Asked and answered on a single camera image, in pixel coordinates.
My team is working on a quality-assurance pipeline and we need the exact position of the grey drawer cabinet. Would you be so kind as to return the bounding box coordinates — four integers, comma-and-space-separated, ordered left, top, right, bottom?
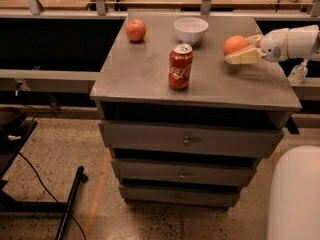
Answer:
91, 15, 301, 208

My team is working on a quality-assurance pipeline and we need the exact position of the red apple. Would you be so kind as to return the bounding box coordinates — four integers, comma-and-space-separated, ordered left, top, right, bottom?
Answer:
126, 19, 146, 42

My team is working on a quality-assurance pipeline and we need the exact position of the white bowl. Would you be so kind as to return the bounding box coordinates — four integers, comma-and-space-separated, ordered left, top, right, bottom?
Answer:
174, 17, 209, 45

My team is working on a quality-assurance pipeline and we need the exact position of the white sanitizer bottle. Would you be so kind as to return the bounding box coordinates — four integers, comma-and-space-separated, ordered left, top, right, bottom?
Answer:
288, 59, 308, 84

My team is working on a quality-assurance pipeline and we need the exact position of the orange fruit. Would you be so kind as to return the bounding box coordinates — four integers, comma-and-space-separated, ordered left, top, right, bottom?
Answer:
223, 35, 249, 56

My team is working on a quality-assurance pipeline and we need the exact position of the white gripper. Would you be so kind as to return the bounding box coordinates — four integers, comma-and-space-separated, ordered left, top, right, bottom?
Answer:
225, 28, 289, 65

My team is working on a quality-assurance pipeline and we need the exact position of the black stand with cable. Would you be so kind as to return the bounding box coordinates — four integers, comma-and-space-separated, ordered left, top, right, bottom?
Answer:
0, 107, 88, 240

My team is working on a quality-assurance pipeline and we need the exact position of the red coke can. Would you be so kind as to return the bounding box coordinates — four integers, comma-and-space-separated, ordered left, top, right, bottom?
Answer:
168, 43, 193, 90

